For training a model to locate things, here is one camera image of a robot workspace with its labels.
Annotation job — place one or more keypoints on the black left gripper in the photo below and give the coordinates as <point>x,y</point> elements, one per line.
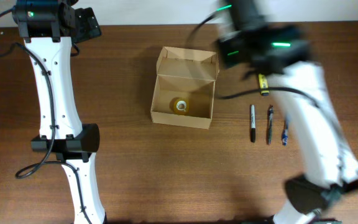
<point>89,24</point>

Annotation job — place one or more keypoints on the brown cardboard box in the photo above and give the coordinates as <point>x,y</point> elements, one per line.
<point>185,73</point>

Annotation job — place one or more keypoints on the yellow tape roll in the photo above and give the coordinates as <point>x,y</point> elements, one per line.
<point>180,106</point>

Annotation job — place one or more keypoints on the yellow highlighter black cap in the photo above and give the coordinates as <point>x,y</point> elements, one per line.
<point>263,85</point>

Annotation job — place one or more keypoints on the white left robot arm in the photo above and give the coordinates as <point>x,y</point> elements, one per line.
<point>51,29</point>

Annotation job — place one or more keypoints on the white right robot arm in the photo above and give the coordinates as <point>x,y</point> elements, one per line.
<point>297,83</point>

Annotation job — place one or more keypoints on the black sharpie marker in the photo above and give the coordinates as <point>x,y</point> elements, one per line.
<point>252,124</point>

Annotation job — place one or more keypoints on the black gel pen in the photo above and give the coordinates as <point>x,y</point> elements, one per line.
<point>270,124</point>

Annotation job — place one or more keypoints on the blue gel pen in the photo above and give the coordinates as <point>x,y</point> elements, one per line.
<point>285,130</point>

